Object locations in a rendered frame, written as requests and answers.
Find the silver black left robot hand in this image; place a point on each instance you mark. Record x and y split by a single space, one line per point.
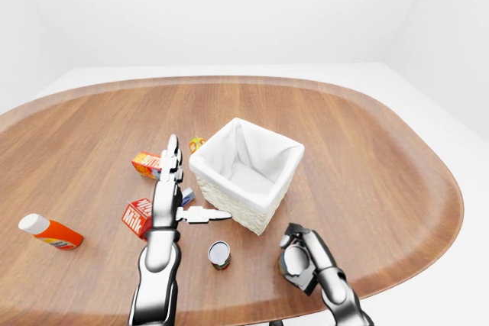
164 207

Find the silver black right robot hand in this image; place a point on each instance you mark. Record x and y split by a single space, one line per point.
297 261

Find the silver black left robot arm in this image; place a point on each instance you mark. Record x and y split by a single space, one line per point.
158 257

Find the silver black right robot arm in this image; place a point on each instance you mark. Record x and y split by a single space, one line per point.
336 288

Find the white woven basket with liner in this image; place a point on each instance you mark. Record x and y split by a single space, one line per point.
248 173

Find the tin with yellow blue label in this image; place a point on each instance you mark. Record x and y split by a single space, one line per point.
282 265

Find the small blue white box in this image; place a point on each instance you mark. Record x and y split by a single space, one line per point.
187 196

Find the red milk carton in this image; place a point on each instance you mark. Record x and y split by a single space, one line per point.
134 216

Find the orange butter box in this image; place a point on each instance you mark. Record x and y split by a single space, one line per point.
146 163

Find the small dark shape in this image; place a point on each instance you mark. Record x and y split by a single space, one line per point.
276 323

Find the small orange juice carton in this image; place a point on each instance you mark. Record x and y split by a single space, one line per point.
195 145

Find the tin with red green label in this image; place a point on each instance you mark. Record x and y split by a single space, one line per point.
219 254

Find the orange bottle with white cap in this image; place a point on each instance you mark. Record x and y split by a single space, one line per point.
53 232

